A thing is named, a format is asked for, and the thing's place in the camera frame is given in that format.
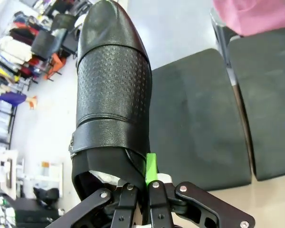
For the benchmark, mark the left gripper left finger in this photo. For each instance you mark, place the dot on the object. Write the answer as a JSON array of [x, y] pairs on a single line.
[[102, 209]]

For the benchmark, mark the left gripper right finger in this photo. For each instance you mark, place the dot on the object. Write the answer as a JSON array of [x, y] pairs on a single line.
[[192, 209]]

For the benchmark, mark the black leather buckle shoe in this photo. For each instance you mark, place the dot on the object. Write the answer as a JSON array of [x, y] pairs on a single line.
[[114, 90]]

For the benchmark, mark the black bag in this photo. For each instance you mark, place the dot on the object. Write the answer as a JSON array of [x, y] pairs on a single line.
[[46, 196]]

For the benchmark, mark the white box orange label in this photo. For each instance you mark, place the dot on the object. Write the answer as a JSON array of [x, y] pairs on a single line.
[[50, 174]]

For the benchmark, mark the metal storage shelf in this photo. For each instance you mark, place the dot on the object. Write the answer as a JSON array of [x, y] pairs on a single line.
[[1, 123]]

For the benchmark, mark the purple garment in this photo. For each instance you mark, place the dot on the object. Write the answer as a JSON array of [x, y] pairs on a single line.
[[13, 98]]

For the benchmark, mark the orange stool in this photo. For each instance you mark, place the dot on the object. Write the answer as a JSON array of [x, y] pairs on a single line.
[[57, 66]]

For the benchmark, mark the black mesh chair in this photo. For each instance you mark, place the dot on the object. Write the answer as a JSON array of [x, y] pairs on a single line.
[[46, 45], [63, 22]]

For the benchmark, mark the silver metal bar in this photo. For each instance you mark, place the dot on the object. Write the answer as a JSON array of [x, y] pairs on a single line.
[[222, 38]]

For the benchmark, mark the rack of colourful clothes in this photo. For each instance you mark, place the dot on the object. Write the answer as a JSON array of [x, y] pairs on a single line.
[[12, 52]]

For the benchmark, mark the person in pink hoodie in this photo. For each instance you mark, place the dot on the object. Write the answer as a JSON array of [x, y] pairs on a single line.
[[256, 14]]

